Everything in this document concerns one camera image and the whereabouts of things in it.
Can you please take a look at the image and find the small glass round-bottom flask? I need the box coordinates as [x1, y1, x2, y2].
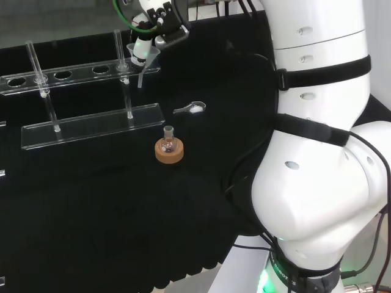
[161, 125, 178, 153]

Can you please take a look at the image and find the grey metal base plate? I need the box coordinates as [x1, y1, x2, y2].
[210, 236, 273, 293]

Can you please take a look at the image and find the cork ring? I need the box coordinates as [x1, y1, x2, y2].
[155, 137, 185, 165]

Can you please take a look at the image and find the green cable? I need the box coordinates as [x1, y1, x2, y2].
[112, 0, 160, 33]

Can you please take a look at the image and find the transparent acrylic funnel stand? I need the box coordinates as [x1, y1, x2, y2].
[0, 29, 166, 151]

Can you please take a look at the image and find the black cloth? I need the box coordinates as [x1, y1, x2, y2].
[0, 9, 296, 293]

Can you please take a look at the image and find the black cable with plug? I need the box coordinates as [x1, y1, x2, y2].
[339, 130, 391, 293]

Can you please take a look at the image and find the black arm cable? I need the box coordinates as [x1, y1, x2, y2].
[224, 51, 280, 245]

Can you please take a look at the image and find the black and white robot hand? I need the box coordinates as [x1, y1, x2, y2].
[120, 0, 190, 65]

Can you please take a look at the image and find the clear plastic funnel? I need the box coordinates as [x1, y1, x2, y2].
[126, 42, 160, 89]

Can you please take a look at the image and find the clear glass weighing funnel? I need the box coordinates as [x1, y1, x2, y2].
[173, 101, 206, 115]

